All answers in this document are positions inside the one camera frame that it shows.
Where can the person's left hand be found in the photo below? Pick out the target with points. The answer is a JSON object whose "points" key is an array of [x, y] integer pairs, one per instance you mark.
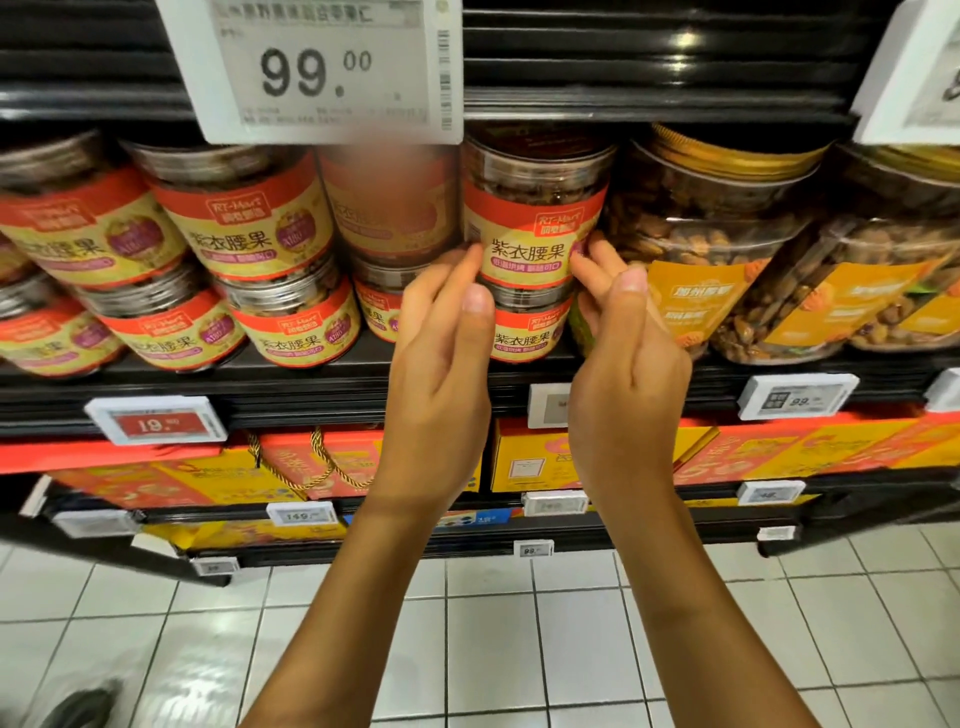
{"points": [[435, 390]]}

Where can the person's right hand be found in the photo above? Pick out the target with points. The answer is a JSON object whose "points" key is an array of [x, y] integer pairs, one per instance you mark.
{"points": [[630, 405]]}

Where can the row of small cashew jars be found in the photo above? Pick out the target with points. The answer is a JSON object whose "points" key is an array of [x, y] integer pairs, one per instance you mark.
{"points": [[248, 225]]}

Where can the black metal store shelf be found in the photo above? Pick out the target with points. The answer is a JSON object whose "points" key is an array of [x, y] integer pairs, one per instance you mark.
{"points": [[675, 60]]}

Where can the person's right forearm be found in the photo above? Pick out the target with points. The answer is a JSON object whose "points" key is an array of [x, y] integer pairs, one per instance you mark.
{"points": [[705, 630]]}

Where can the person's left forearm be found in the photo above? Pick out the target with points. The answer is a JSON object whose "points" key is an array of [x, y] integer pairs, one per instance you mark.
{"points": [[345, 630]]}

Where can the small white price tag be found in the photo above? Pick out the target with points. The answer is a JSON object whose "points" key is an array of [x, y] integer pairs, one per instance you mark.
{"points": [[302, 513], [555, 504], [95, 524], [534, 549], [771, 492], [945, 390], [777, 533], [548, 405], [216, 566], [798, 396], [155, 422]]}

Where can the long orange yellow box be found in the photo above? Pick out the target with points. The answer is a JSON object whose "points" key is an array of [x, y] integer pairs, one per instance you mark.
{"points": [[533, 458]]}

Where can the flat blue box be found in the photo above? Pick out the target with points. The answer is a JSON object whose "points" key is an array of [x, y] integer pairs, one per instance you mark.
{"points": [[480, 518]]}

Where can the orange yellow gift box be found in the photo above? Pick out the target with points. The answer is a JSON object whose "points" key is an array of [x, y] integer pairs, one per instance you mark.
{"points": [[795, 447]]}

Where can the flat yellow box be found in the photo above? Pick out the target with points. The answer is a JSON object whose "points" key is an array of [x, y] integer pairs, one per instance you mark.
{"points": [[240, 533]]}

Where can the red orange gift box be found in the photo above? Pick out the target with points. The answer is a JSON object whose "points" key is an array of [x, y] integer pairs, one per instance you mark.
{"points": [[923, 443]]}

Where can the large white price tag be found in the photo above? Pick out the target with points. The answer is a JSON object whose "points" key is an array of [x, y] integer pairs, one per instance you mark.
{"points": [[315, 68], [923, 75]]}

